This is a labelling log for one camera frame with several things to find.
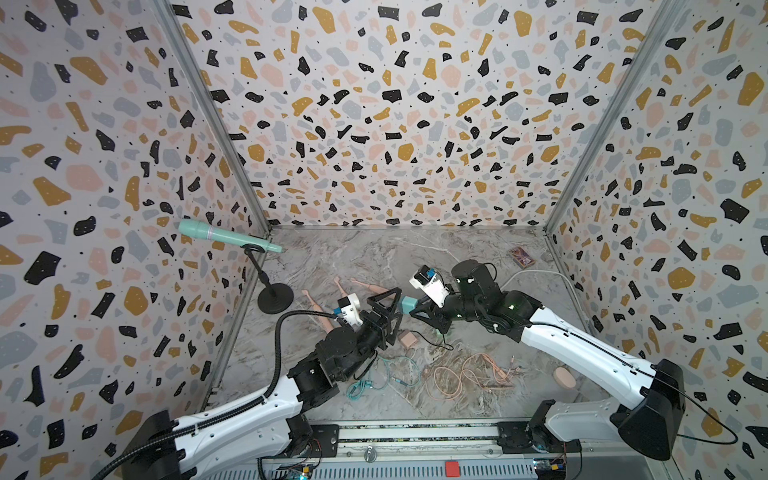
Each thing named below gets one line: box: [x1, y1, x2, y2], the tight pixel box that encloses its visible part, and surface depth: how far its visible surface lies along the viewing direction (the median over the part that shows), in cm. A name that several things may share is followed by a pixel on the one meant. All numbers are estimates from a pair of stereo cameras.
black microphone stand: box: [240, 243, 294, 314], surface depth 100 cm
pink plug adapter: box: [398, 329, 419, 350], surface depth 92 cm
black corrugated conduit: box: [90, 308, 340, 480], surface depth 47 cm
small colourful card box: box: [510, 246, 536, 269], surface depth 115 cm
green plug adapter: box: [401, 296, 418, 314], surface depth 72 cm
